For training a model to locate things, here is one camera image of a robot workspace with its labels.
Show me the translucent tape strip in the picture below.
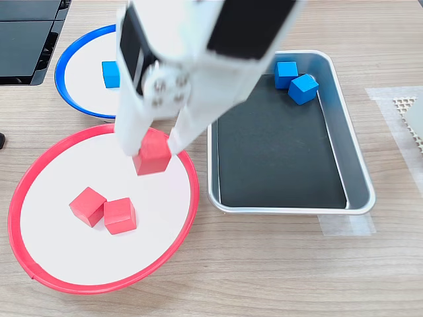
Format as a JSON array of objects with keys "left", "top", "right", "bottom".
[{"left": 317, "top": 213, "right": 377, "bottom": 237}]

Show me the small blue cube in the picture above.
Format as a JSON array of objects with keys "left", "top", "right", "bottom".
[
  {"left": 287, "top": 73, "right": 320, "bottom": 106},
  {"left": 273, "top": 61, "right": 299, "bottom": 90},
  {"left": 101, "top": 60, "right": 120, "bottom": 89}
]

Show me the black flat device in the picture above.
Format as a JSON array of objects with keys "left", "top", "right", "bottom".
[{"left": 0, "top": 0, "right": 72, "bottom": 87}]

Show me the black tray mat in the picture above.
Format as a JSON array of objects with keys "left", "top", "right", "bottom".
[{"left": 216, "top": 74, "right": 348, "bottom": 209}]

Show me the pale perforated base plate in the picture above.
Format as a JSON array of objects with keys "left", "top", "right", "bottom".
[{"left": 393, "top": 95, "right": 423, "bottom": 155}]

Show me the small red cube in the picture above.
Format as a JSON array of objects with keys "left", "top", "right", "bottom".
[
  {"left": 103, "top": 197, "right": 137, "bottom": 236},
  {"left": 68, "top": 186, "right": 108, "bottom": 229},
  {"left": 132, "top": 128, "right": 173, "bottom": 177}
]

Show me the blue-rimmed white plate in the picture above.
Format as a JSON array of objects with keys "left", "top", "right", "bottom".
[{"left": 54, "top": 23, "right": 123, "bottom": 120}]

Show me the red-rimmed white plate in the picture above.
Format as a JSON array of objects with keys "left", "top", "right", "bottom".
[{"left": 7, "top": 123, "right": 200, "bottom": 295}]

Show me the translucent plastic sheet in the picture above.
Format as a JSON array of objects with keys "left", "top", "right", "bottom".
[{"left": 365, "top": 85, "right": 423, "bottom": 192}]

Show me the steel tray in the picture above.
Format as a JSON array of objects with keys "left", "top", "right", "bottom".
[{"left": 207, "top": 49, "right": 377, "bottom": 215}]

